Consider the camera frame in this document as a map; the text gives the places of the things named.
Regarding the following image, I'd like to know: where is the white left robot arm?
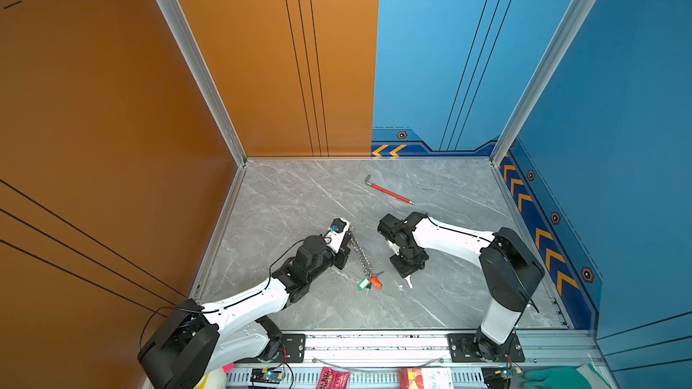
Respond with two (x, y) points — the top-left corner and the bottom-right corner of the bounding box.
(138, 218), (352, 388)

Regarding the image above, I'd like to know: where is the red white box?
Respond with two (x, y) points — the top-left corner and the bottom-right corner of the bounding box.
(398, 367), (454, 389)

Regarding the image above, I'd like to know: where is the aluminium corner post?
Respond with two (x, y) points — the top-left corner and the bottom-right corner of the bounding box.
(489, 0), (598, 167)
(155, 0), (247, 167)

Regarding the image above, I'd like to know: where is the aluminium front rail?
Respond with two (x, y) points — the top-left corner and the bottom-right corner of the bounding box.
(282, 329), (606, 368)

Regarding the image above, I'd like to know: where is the red key tag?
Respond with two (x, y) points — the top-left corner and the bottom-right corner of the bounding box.
(369, 277), (383, 290)

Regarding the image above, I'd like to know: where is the red handled hex key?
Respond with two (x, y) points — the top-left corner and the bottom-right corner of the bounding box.
(365, 175), (414, 205)

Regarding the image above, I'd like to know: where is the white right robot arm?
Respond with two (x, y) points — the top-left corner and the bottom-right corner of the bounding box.
(378, 212), (545, 365)

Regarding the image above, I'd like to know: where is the green key tag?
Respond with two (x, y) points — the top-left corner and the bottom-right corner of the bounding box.
(358, 278), (371, 291)

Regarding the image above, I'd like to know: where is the metal keyring with chain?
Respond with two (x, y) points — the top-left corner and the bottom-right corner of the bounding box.
(351, 233), (378, 279)

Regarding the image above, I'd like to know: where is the green circuit board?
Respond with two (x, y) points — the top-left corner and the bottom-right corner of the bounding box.
(249, 368), (286, 388)

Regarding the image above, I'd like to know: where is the aluminium corner post left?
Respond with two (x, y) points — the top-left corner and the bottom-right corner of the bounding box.
(155, 0), (247, 167)

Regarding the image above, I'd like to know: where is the green cloth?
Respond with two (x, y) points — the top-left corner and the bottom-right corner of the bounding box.
(523, 367), (590, 389)

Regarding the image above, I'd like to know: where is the pink snack packet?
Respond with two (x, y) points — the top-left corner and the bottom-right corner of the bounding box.
(316, 367), (351, 389)

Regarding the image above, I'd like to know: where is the aluminium corner post right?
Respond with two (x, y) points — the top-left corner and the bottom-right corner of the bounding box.
(489, 0), (598, 167)

